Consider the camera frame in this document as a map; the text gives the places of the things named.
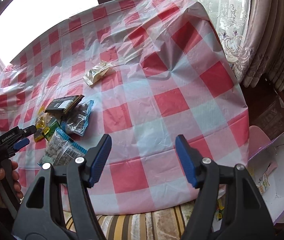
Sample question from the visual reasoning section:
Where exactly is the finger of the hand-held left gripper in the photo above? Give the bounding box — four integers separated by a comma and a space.
12, 137, 30, 152
21, 124, 39, 137

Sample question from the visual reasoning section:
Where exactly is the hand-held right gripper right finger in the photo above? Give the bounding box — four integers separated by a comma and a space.
175, 134, 276, 240

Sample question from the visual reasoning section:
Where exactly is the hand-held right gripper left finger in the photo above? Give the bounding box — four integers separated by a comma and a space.
13, 134, 113, 240

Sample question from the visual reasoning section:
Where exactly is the yellow vacuum snack packet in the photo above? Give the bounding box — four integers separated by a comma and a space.
34, 112, 57, 143

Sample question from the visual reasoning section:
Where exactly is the green pea snack packet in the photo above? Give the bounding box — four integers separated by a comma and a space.
43, 120, 62, 140

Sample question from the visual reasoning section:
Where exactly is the clear blue-edged nut packet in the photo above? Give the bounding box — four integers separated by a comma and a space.
37, 128, 87, 167
64, 100, 95, 137

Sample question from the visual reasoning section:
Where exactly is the black cracker packet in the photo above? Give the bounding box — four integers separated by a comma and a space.
44, 94, 85, 117

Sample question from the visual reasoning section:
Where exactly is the small green white packet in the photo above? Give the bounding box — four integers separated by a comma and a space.
257, 174, 270, 194

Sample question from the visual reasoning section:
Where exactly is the pink snack packet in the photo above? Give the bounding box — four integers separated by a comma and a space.
264, 162, 279, 177

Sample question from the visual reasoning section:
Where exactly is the cream snack packet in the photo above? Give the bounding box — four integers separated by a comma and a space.
82, 60, 115, 87

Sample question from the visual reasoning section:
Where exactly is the white pink-edged storage box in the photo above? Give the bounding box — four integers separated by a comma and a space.
247, 126, 284, 225

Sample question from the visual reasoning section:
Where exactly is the small yellow snack packet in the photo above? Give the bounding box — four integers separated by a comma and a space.
215, 200, 225, 221

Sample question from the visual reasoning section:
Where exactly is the red white checkered tablecloth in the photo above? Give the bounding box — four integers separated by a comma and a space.
0, 0, 250, 215

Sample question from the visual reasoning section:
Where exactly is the striped sofa cover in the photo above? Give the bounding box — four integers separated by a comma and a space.
64, 200, 222, 240

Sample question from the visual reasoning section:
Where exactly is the white lace curtain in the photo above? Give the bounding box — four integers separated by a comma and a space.
130, 0, 252, 64

